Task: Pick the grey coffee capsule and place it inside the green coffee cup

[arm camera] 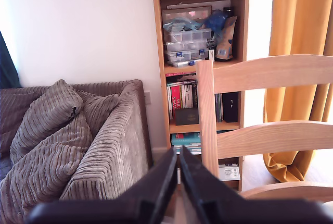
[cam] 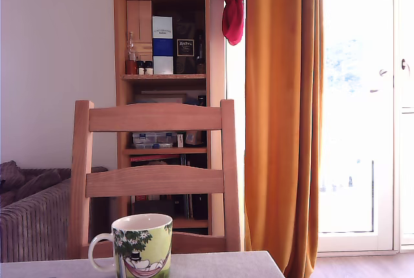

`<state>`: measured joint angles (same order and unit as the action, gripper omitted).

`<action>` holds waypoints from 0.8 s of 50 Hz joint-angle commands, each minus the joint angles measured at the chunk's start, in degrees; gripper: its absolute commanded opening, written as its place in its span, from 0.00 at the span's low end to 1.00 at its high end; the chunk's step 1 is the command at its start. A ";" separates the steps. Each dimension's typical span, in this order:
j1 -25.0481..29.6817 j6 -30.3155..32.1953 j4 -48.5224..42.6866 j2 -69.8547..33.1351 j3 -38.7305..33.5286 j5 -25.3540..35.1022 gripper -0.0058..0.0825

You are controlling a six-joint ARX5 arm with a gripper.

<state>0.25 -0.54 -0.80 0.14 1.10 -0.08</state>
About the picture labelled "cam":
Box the red book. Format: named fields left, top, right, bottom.
left=130, top=154, right=180, bottom=163

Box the orange curtain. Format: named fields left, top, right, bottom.
left=245, top=0, right=324, bottom=278

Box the clear plastic storage box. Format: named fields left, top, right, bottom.
left=131, top=131, right=178, bottom=149

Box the red knotted cloth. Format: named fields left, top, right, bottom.
left=217, top=0, right=246, bottom=47

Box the black whisky box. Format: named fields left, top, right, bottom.
left=173, top=12, right=198, bottom=74

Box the dark glass bottle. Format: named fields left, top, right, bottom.
left=195, top=29, right=206, bottom=74

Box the wooden chair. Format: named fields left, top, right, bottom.
left=67, top=99, right=242, bottom=259

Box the pale wooden box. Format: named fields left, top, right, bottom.
left=126, top=0, right=153, bottom=62

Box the brown sofa cushion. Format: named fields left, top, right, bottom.
left=0, top=160, right=25, bottom=193
left=14, top=169, right=63, bottom=202

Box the white and blue box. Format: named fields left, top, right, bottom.
left=152, top=16, right=175, bottom=75

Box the clear glass bottle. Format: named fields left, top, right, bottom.
left=125, top=31, right=138, bottom=75

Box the dark square box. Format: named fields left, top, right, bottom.
left=184, top=131, right=204, bottom=146

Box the green cartoon print mug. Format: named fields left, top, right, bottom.
left=87, top=213, right=173, bottom=278

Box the white balcony door frame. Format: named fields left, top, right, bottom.
left=318, top=0, right=414, bottom=255

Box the grey ribbed sofa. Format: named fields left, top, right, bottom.
left=0, top=167, right=109, bottom=263

